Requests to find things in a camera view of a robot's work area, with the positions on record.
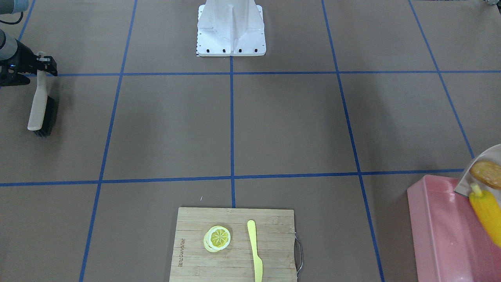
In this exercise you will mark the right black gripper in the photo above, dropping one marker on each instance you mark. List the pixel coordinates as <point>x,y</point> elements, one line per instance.
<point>26,56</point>

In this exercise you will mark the beige hand brush black bristles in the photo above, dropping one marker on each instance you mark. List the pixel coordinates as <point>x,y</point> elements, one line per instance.
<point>44,108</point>

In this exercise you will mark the beige plastic dustpan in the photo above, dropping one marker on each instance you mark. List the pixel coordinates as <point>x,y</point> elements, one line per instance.
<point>463,187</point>

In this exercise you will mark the brown toy potato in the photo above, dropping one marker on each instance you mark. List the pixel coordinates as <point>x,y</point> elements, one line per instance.
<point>487,172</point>

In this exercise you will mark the yellow toy corn cob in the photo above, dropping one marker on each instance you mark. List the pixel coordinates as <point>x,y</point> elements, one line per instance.
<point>487,211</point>

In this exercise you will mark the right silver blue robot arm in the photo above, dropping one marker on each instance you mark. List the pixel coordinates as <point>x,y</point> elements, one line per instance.
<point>13,7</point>

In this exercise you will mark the pink plastic bin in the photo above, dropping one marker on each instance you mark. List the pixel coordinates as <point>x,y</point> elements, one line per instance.
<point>450,244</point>

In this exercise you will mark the yellow toy lemon slice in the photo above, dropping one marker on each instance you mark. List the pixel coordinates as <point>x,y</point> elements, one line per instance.
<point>216,239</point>

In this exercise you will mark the bamboo cutting board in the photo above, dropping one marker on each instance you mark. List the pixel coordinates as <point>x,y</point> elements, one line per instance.
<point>275,245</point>

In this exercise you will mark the yellow plastic toy knife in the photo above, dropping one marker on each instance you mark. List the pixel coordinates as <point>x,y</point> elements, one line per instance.
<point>257,261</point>

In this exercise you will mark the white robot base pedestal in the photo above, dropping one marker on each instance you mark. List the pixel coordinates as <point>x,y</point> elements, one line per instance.
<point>230,28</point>

